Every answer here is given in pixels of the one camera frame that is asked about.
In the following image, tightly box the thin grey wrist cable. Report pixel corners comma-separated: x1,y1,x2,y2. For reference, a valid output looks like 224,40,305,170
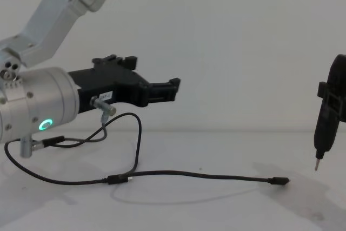
32,95,117,148

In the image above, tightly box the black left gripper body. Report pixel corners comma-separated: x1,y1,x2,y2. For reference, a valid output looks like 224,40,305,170
67,64,150,113

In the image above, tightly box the long black cable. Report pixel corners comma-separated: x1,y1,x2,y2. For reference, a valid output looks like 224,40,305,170
78,112,290,186

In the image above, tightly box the black cable with silver-tipped plug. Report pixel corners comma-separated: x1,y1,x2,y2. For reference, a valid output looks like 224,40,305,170
4,138,134,186

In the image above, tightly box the white table cloth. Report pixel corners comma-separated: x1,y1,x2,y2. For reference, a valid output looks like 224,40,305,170
0,129,346,231

